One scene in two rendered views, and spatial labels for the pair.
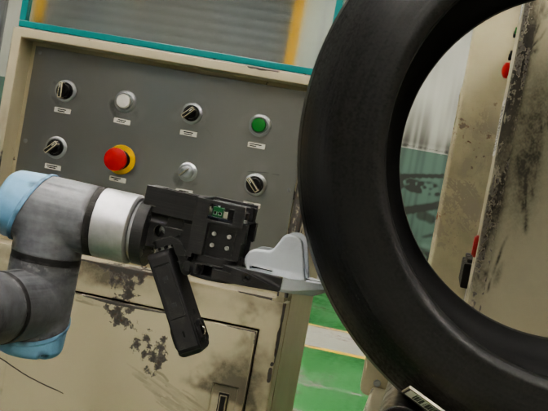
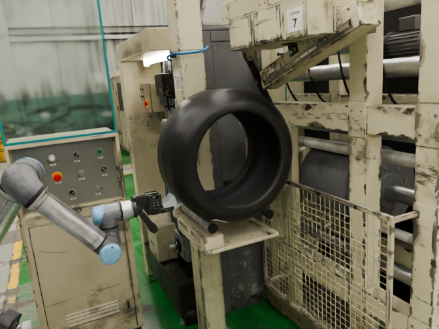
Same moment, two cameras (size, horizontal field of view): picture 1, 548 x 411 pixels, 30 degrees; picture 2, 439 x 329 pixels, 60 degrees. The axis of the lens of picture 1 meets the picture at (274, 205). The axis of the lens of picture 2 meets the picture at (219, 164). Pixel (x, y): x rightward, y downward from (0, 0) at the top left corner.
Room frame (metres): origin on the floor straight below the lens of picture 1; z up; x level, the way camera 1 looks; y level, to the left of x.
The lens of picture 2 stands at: (-0.33, 0.63, 1.51)
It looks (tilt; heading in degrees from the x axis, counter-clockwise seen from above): 13 degrees down; 327
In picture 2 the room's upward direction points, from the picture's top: 4 degrees counter-clockwise
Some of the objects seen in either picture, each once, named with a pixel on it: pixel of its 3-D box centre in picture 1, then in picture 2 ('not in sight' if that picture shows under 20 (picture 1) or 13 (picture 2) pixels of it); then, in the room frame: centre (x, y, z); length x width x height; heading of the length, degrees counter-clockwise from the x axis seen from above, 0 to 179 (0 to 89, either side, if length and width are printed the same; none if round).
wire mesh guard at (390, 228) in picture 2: not in sight; (312, 258); (0.82, -0.61, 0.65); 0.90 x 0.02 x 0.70; 171
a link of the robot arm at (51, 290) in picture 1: (28, 304); (110, 239); (1.08, 0.24, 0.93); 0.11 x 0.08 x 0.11; 162
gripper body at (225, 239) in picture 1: (196, 236); (146, 204); (1.07, 0.08, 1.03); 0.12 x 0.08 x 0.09; 81
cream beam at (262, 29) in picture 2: not in sight; (285, 26); (0.92, -0.59, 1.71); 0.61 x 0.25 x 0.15; 171
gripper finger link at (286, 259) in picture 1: (289, 262); (172, 202); (1.04, -0.03, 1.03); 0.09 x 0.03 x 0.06; 81
